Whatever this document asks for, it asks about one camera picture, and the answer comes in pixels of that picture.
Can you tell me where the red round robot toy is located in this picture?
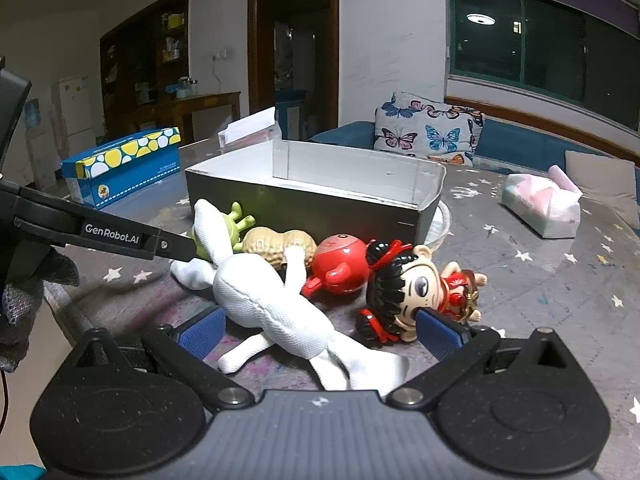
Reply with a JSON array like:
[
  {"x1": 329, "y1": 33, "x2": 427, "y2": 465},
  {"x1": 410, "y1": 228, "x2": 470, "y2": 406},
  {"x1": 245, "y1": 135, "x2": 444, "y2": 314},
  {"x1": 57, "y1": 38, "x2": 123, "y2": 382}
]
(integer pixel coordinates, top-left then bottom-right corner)
[{"x1": 302, "y1": 234, "x2": 370, "y2": 298}]

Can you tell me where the white plush rabbit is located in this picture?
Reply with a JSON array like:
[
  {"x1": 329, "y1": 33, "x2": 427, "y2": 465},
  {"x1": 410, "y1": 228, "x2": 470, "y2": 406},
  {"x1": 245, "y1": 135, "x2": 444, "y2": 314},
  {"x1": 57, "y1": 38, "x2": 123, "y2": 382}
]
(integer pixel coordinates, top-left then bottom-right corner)
[{"x1": 170, "y1": 198, "x2": 409, "y2": 396}]

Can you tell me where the wooden side table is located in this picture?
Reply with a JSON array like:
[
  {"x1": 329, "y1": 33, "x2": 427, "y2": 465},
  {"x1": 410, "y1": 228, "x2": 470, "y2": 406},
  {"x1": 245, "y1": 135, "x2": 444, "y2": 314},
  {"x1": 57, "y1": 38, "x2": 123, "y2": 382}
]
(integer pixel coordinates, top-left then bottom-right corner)
[{"x1": 122, "y1": 91, "x2": 241, "y2": 145}]

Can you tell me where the blue sofa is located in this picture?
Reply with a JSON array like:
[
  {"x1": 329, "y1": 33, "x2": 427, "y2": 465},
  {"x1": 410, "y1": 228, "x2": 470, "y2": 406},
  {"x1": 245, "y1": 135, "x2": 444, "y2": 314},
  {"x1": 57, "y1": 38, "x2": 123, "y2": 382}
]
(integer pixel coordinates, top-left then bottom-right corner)
[{"x1": 310, "y1": 118, "x2": 610, "y2": 174}]

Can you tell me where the green alien toy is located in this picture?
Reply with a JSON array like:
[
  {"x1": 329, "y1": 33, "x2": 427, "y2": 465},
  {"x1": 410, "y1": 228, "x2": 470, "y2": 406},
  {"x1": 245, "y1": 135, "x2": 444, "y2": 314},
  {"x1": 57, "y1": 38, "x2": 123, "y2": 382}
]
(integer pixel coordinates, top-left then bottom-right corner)
[{"x1": 190, "y1": 198, "x2": 256, "y2": 261}]

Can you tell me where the dark window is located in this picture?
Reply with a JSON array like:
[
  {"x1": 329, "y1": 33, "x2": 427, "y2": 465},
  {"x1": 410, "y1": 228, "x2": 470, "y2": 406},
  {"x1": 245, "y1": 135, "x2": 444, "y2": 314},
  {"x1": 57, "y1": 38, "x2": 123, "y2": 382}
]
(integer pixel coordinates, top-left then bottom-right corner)
[{"x1": 450, "y1": 0, "x2": 639, "y2": 130}]

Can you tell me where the white refrigerator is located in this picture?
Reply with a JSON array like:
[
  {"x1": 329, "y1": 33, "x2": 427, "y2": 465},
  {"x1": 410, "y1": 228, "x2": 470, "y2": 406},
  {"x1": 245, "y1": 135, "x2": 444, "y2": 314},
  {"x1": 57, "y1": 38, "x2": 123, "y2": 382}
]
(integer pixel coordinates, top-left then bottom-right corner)
[{"x1": 58, "y1": 76, "x2": 96, "y2": 156}]

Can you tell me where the tan peanut toy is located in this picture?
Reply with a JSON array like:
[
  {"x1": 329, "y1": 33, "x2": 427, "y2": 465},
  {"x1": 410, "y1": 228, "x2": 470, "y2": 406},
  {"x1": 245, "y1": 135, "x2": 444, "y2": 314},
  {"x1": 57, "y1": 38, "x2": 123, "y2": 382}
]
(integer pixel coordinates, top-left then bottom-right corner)
[{"x1": 233, "y1": 226, "x2": 317, "y2": 270}]

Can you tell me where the clear box with paper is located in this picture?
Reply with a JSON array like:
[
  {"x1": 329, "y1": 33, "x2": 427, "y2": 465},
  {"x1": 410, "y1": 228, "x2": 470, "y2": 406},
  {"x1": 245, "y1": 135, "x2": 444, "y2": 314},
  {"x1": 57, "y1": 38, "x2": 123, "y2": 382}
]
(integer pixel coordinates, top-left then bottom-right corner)
[{"x1": 218, "y1": 106, "x2": 282, "y2": 153}]

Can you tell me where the black-haired doll figure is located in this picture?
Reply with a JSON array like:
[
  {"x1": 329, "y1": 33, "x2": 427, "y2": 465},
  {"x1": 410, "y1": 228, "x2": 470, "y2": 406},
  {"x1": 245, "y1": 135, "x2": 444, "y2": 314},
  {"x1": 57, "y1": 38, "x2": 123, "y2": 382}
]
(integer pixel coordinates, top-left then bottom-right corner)
[{"x1": 355, "y1": 240, "x2": 488, "y2": 347}]

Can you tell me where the pastel tissue pack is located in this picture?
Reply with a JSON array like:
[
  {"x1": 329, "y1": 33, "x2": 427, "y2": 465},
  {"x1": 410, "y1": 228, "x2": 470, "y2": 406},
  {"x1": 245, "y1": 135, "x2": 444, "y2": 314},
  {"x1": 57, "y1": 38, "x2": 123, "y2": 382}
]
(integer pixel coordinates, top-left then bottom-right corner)
[{"x1": 501, "y1": 165, "x2": 582, "y2": 240}]

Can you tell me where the grey star tablecloth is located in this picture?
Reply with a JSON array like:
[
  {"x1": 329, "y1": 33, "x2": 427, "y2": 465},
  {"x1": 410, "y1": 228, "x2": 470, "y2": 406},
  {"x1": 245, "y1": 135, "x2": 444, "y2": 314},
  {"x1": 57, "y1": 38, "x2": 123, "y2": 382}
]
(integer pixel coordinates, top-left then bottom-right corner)
[{"x1": 44, "y1": 166, "x2": 639, "y2": 479}]

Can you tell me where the grey cushion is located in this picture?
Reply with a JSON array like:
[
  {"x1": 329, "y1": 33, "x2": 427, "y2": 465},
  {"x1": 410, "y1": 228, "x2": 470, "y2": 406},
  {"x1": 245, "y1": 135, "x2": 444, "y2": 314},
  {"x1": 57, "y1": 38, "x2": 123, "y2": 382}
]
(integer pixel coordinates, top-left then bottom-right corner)
[{"x1": 565, "y1": 151, "x2": 639, "y2": 230}]

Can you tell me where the dark wooden bookshelf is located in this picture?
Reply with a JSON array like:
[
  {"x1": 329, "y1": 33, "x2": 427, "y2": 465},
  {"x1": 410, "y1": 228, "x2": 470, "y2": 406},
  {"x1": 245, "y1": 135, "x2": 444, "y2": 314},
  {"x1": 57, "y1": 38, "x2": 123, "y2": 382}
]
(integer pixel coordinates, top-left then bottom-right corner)
[{"x1": 100, "y1": 0, "x2": 190, "y2": 141}]

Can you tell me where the grey gloved hand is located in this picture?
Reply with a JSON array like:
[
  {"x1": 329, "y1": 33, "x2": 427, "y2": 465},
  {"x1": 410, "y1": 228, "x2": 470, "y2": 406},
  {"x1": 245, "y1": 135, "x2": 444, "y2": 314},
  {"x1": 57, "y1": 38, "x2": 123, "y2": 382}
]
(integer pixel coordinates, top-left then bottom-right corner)
[{"x1": 1, "y1": 245, "x2": 79, "y2": 373}]

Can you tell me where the blue yellow tissue box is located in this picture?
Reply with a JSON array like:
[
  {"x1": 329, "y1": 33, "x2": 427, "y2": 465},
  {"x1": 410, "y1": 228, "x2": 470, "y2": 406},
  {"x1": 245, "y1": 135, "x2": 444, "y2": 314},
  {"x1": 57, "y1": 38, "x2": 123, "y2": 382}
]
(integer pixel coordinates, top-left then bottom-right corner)
[{"x1": 61, "y1": 127, "x2": 182, "y2": 209}]

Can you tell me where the grey white storage box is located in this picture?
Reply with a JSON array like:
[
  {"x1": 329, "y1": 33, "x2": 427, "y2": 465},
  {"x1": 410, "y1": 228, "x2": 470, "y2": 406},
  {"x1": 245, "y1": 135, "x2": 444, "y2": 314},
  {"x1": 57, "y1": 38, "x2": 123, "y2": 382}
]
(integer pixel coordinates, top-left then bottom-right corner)
[{"x1": 186, "y1": 140, "x2": 446, "y2": 244}]

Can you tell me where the dark wooden door frame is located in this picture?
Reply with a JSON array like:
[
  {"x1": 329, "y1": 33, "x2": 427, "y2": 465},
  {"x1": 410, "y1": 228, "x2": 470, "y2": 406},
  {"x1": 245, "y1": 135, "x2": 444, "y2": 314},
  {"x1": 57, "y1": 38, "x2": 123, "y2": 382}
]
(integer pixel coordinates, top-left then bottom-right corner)
[{"x1": 247, "y1": 0, "x2": 340, "y2": 126}]

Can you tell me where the butterfly print pillow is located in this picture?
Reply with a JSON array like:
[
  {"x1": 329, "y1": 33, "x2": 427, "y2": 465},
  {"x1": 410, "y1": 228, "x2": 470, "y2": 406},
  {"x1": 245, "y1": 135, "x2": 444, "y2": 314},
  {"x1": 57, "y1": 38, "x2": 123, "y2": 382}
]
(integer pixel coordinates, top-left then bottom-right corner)
[{"x1": 373, "y1": 92, "x2": 484, "y2": 167}]

